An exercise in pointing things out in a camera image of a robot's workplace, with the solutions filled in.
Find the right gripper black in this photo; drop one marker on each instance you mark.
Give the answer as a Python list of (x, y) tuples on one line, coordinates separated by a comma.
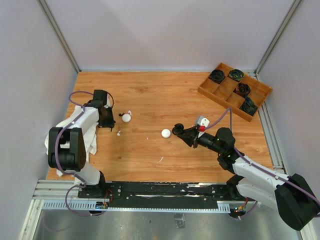
[(189, 140)]

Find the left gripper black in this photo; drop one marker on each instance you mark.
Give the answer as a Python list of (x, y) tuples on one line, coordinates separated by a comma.
[(110, 122)]

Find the black charging case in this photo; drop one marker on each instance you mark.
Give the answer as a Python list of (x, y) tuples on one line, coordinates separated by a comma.
[(178, 129)]

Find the white charging case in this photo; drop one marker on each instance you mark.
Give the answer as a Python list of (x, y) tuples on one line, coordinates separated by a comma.
[(126, 118), (165, 133)]

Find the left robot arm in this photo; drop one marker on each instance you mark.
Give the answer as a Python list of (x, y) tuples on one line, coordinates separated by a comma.
[(95, 99)]

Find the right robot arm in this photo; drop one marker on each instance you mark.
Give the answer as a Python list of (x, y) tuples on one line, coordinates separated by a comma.
[(289, 195)]

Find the wooden compartment tray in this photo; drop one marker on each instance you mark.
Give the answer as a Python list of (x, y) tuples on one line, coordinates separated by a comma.
[(233, 88)]

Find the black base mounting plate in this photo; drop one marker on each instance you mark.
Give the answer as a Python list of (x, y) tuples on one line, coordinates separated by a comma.
[(160, 195)]

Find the blue green swirl cup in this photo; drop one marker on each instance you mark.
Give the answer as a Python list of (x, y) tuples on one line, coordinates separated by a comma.
[(248, 106)]

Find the dark swirl cup far left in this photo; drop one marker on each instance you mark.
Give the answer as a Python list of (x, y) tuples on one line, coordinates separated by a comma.
[(217, 76)]

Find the dark red swirl cup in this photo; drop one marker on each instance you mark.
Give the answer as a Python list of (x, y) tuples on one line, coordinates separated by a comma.
[(242, 89)]

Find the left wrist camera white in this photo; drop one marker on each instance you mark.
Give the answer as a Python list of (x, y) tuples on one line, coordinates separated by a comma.
[(108, 101)]

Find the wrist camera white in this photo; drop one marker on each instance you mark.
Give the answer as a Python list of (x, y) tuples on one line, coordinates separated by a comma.
[(202, 123), (108, 101)]

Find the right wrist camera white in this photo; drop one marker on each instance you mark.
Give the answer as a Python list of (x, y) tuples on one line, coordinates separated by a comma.
[(202, 123)]

